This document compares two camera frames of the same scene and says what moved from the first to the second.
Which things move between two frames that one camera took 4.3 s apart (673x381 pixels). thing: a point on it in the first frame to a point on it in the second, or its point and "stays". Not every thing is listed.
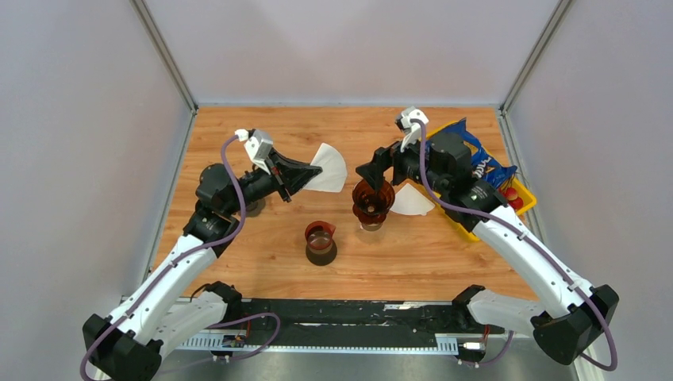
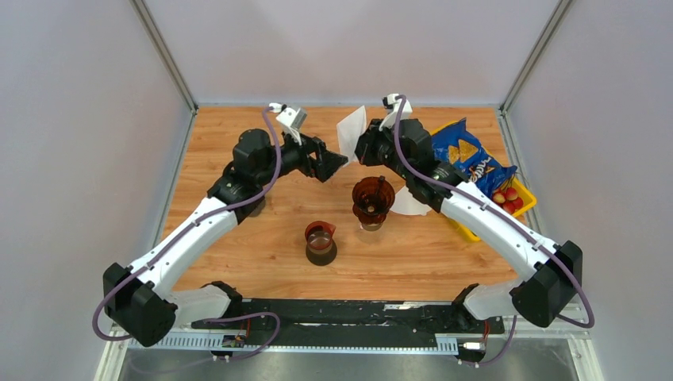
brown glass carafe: x=321 y=248 stays
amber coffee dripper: x=370 y=207 stays
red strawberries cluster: x=511 y=195 stays
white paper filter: x=334 y=170 to x=350 y=129
